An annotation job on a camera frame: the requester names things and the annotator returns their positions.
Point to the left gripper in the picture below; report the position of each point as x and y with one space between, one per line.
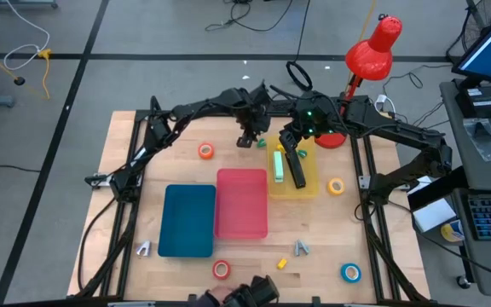
254 113

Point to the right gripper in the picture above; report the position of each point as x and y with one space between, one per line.
318 119

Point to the mint green stapler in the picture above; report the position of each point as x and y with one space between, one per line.
278 167

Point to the orange tape roll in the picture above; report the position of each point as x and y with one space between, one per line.
200 151

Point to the yellow tape roll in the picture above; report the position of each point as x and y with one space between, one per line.
330 186

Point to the red tape roll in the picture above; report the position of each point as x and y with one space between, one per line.
215 269

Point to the blue tape roll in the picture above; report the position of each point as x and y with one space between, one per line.
344 273

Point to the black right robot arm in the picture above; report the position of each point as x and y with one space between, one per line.
403 134

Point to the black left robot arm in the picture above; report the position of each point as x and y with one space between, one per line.
203 104

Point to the yellow plastic bin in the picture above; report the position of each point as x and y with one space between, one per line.
309 183

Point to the pink plastic bin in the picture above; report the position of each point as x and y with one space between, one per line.
241 204

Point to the white power adapter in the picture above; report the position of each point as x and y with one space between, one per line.
382 100

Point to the blue plastic bin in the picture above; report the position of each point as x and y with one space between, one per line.
188 221

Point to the red desk lamp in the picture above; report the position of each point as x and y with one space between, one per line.
369 57

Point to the black handheld control device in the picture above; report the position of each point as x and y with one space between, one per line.
256 292

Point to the person's hand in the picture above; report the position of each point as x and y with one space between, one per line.
220 294

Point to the white cardboard box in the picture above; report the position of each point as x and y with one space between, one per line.
433 214

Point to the yellow and blue roll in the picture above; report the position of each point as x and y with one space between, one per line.
451 232

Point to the grey side desk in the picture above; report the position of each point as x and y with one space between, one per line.
480 175

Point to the black box with labels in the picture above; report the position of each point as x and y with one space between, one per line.
480 102

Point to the clear plastic bag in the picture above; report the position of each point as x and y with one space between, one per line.
486 140

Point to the black floor fan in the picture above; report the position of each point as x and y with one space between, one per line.
482 21

